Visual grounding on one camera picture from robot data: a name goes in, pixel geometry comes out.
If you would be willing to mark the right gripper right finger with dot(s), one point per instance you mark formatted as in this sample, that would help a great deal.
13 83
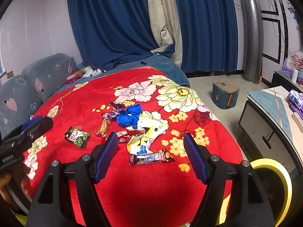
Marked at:
248 205

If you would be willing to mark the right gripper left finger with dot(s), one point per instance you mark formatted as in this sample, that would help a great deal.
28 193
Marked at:
52 205

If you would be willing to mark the green black snack packet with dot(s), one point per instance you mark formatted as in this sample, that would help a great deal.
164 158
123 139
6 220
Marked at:
77 137

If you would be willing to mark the dark chocolate bar wrapper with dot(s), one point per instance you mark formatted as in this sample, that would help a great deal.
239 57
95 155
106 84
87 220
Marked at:
149 158

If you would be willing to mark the blue plastic bag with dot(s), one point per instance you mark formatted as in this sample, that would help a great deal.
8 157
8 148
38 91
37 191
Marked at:
130 116

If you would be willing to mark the yellow white snack bag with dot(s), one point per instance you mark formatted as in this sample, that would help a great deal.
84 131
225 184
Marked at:
146 134

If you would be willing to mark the yellow rimmed trash bin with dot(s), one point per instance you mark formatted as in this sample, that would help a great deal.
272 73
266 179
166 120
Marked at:
277 184

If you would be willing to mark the left hand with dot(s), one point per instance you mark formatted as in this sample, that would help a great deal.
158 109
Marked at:
15 186

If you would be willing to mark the grey heart pattern cushion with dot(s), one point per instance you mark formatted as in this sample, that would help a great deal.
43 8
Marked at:
47 75

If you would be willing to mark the coffee table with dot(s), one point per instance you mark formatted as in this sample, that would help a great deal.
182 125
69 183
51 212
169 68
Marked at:
268 130

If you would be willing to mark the orange snack wrapper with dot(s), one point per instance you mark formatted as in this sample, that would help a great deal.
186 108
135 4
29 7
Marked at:
103 129

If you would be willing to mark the red candy wrapper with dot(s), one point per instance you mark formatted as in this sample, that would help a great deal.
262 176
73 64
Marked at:
126 135

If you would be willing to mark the red floral blanket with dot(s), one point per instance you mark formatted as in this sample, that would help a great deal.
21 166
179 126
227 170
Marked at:
150 181

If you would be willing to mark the white plush toy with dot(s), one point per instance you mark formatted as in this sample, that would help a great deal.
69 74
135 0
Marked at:
90 72

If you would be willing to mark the purple bag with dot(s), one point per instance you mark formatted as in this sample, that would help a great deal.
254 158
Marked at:
295 109

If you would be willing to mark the purple candy wrapper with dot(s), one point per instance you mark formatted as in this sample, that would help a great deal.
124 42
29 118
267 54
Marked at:
117 108

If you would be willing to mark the blue storage stool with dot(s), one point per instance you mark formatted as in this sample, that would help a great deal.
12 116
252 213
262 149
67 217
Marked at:
225 94

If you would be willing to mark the tissue pack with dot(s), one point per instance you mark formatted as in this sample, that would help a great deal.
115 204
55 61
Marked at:
296 98

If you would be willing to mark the tv cabinet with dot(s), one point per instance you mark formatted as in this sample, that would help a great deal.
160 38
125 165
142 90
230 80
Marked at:
280 79

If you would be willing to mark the white cup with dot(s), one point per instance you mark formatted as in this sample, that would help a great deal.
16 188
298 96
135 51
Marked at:
294 75

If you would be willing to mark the red berry branch decoration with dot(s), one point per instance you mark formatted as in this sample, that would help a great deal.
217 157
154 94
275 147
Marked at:
297 61

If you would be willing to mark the left blue curtain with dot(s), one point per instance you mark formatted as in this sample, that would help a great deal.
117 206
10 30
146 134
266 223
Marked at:
114 32

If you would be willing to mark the blue curtain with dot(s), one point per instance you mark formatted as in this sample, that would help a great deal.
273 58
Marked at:
209 35
114 32

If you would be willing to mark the blue sofa cover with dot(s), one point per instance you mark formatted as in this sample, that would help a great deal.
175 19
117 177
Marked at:
159 62

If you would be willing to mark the silver tower air conditioner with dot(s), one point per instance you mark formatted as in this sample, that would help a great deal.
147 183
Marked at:
253 45

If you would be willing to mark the right blue curtain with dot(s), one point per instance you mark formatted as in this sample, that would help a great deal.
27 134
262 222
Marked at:
209 35

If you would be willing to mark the beige curtain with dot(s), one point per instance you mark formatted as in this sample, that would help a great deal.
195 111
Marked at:
163 16

